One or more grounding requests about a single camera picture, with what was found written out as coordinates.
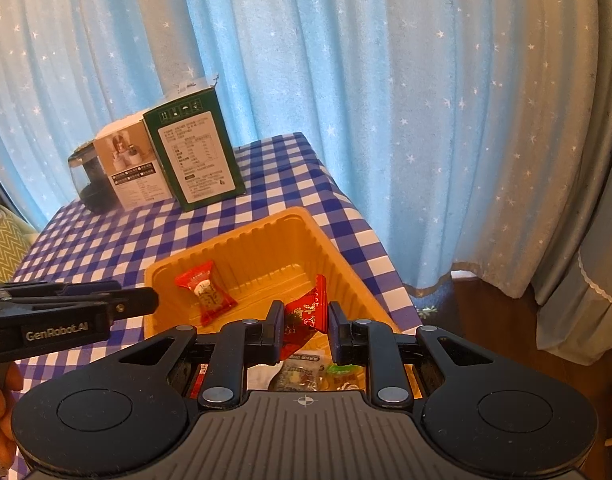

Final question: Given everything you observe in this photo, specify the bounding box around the red patterned snack packet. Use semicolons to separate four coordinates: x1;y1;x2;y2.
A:
280;274;329;361

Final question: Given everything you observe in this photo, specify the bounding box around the clear nut snack packet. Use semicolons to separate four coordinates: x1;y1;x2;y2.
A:
268;351;330;392

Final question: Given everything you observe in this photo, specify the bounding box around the white green snack pouch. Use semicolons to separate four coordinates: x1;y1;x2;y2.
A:
246;363;282;390

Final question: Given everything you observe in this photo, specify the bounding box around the green brown candy packet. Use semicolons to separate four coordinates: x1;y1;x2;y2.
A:
322;364;365;391

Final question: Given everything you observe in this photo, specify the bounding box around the red candy wrapper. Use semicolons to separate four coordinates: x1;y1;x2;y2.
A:
187;363;208;399

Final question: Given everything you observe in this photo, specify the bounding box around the person's left hand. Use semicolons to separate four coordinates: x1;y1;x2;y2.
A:
0;363;23;469

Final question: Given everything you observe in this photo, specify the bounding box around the green chevron cushion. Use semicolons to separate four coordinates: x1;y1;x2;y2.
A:
0;214;38;283

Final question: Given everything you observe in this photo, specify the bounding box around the orange plastic tray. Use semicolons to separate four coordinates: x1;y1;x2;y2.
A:
146;207;395;366

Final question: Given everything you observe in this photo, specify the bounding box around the blue white checkered tablecloth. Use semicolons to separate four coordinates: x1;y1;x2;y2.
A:
5;131;425;480

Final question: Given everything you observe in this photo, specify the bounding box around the dark glass humidifier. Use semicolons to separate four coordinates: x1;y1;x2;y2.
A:
67;141;120;214

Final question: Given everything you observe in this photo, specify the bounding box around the beige white product box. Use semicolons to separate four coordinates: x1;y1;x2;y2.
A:
93;112;172;211

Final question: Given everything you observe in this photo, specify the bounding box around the dark green printed box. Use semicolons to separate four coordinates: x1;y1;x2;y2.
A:
143;78;245;211

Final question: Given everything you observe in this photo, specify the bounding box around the grey curtain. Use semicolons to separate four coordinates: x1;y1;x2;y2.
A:
450;0;612;366

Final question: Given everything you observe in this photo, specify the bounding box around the blue star curtain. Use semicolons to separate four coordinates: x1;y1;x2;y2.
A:
0;0;598;301

